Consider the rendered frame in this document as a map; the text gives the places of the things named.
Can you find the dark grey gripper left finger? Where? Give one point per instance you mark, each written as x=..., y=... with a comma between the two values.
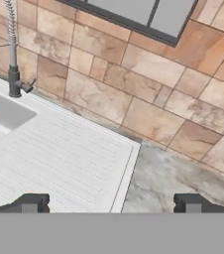
x=31, y=202

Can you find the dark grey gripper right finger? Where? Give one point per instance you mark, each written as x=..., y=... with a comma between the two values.
x=191, y=202

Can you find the white sink with drainboard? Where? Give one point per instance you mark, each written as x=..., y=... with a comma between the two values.
x=61, y=155

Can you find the grey spring sink faucet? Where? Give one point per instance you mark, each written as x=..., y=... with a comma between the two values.
x=14, y=66

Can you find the dark framed window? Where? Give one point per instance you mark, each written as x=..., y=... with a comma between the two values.
x=140, y=15

